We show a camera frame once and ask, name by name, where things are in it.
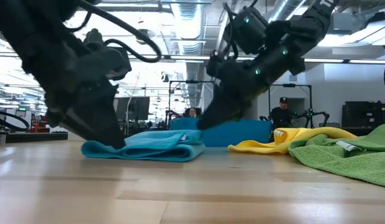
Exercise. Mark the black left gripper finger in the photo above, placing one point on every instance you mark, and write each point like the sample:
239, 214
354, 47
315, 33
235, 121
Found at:
102, 124

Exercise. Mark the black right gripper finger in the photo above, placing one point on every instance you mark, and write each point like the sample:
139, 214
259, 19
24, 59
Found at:
226, 109

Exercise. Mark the yellow microfiber towel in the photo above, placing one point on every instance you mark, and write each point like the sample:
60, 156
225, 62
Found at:
261, 146

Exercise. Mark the blue microfiber towel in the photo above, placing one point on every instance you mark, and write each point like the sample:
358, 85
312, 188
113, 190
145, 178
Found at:
155, 140

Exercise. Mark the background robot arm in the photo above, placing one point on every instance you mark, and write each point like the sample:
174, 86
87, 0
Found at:
311, 114

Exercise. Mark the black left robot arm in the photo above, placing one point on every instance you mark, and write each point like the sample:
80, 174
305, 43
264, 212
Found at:
30, 40

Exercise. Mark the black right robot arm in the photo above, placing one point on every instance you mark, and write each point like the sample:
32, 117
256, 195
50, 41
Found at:
298, 34

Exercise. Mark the green microfiber towel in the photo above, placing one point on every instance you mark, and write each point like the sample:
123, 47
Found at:
351, 165

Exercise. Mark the blue plastic bin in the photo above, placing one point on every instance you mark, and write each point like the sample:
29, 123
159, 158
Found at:
242, 133

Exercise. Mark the person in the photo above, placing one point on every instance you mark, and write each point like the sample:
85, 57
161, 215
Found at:
281, 116
192, 112

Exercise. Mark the black monitor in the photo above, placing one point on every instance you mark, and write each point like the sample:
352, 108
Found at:
136, 107

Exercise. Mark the red tool cart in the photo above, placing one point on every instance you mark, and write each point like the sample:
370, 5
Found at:
40, 123

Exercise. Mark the green cactus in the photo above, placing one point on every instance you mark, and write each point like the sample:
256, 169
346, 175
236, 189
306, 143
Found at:
93, 35

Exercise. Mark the black equipment cabinet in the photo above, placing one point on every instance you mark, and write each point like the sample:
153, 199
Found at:
364, 113

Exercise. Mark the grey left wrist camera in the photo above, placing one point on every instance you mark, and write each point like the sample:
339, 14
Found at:
116, 63

